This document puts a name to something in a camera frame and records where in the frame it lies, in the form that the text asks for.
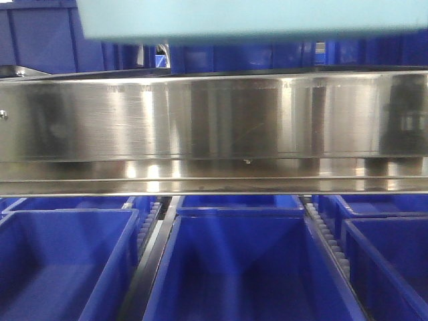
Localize light blue plastic bin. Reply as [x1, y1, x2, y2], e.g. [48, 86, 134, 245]
[77, 1, 427, 44]

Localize dark blue bin rear centre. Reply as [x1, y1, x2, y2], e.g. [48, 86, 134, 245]
[177, 195, 305, 217]

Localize dark blue bin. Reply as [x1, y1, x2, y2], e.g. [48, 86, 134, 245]
[314, 30, 427, 66]
[169, 41, 316, 74]
[342, 217, 427, 320]
[1, 209, 138, 320]
[177, 195, 305, 217]
[1, 196, 156, 218]
[1, 1, 107, 74]
[312, 194, 427, 241]
[144, 216, 365, 320]

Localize white roller track left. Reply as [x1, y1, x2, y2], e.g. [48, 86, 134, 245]
[137, 202, 162, 259]

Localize white roller track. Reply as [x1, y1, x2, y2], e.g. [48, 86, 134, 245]
[301, 196, 350, 281]
[137, 202, 162, 259]

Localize dark blue bin lower centre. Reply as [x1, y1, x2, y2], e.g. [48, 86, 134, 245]
[144, 216, 365, 320]

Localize dark blue bin behind centre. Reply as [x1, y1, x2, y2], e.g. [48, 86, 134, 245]
[169, 41, 316, 74]

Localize dark blue bin rear right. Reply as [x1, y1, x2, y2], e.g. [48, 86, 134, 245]
[312, 194, 427, 241]

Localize white roller track right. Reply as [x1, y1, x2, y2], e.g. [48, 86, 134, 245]
[301, 196, 350, 281]

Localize dark blue bin lower left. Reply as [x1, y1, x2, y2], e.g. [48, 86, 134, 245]
[1, 209, 138, 320]

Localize dark blue bin lower right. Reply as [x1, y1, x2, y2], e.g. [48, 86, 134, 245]
[342, 217, 427, 320]

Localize dark blue bin upper left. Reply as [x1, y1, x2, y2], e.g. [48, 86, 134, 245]
[1, 1, 107, 74]

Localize dark blue bin rear left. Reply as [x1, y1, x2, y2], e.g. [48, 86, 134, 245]
[1, 196, 156, 218]

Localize dark blue bin upper right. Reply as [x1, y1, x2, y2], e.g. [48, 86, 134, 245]
[314, 30, 427, 66]

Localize stainless steel shelf front rail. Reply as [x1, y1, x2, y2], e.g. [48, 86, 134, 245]
[1, 66, 427, 197]

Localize black divider rail left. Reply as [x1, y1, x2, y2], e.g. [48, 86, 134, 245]
[117, 196, 180, 320]

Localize steel bolt on rail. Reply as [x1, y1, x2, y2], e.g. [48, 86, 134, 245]
[0, 110, 8, 121]

